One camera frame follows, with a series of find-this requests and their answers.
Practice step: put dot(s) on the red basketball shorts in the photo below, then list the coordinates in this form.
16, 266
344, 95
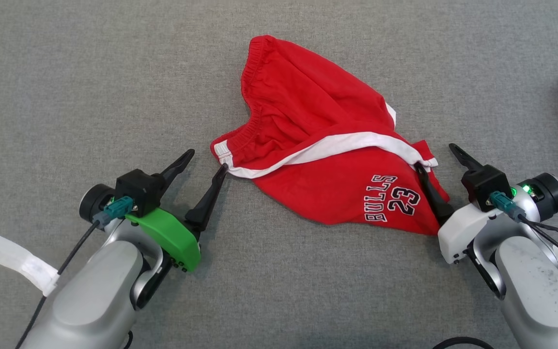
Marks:
317, 97

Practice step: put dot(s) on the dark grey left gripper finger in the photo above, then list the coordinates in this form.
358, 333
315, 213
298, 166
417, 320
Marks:
206, 203
178, 166

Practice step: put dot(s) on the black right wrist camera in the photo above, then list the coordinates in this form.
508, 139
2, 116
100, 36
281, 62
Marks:
485, 186

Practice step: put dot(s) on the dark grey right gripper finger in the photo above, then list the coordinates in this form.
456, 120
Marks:
464, 160
434, 198

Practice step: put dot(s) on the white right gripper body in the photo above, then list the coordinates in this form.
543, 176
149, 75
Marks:
458, 232

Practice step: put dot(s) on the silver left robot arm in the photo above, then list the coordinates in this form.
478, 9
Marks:
95, 291

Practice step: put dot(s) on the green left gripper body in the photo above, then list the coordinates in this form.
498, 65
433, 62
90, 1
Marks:
172, 237

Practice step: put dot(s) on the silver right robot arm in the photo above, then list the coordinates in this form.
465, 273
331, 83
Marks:
540, 291

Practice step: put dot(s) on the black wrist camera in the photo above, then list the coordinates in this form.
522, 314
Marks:
138, 189
485, 186

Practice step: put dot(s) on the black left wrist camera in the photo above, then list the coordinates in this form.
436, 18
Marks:
138, 189

